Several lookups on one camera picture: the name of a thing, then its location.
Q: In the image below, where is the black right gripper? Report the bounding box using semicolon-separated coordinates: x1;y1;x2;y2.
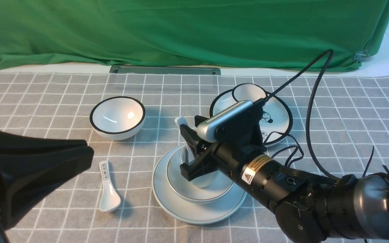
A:
179;115;266;181

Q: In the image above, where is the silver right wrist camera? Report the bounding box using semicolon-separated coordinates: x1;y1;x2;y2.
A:
196;99;265;143

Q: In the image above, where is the white spoon with pattern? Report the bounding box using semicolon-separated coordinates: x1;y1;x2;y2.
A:
99;161;121;212

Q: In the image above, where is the grey checked tablecloth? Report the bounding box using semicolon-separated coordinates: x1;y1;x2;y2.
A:
0;73;389;243

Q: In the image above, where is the black-rimmed white bowl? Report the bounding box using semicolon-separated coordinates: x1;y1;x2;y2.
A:
89;96;146;140

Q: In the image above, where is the plain pale cup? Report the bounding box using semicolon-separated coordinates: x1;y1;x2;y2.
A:
182;147;219;188

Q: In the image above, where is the black-rimmed white cup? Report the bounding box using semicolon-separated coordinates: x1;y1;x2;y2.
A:
231;83;268;103

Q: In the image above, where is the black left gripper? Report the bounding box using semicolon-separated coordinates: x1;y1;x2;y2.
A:
0;131;94;243

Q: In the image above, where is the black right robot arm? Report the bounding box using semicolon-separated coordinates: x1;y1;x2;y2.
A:
180;124;389;243

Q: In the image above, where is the large pale plate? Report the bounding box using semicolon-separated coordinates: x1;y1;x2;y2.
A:
152;145;247;225

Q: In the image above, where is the black-rimmed illustrated plate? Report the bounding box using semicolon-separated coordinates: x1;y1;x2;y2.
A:
209;89;293;147

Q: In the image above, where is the plain white spoon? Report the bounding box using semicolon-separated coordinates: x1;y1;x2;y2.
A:
175;116;195;165

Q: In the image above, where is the metal clip on backdrop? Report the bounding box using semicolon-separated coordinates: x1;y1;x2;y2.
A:
353;50;370;62

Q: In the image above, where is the green backdrop cloth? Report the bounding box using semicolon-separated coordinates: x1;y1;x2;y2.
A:
0;0;389;72

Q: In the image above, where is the pale thin-rimmed bowl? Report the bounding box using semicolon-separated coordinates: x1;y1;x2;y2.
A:
166;147;233;204

